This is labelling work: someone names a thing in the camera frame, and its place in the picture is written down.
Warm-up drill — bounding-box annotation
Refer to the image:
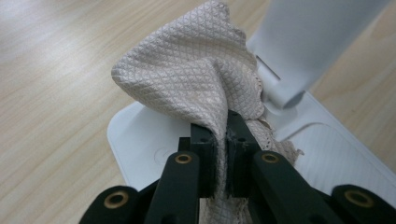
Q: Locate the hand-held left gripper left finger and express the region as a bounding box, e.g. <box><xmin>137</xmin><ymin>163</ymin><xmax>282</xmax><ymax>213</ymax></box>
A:
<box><xmin>177</xmin><ymin>122</ymin><xmax>219</xmax><ymax>199</ymax></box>

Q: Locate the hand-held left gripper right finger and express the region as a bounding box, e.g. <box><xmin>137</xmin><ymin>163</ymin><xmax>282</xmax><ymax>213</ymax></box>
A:
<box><xmin>224</xmin><ymin>109</ymin><xmax>262</xmax><ymax>199</ymax></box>

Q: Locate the beige quilted cloth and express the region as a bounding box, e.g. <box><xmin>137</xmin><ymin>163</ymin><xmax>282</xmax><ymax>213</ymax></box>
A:
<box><xmin>110</xmin><ymin>0</ymin><xmax>304</xmax><ymax>224</ymax></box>

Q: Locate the white drying rack stand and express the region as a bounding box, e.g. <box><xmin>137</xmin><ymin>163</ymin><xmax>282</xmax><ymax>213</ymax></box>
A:
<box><xmin>106</xmin><ymin>0</ymin><xmax>396</xmax><ymax>209</ymax></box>

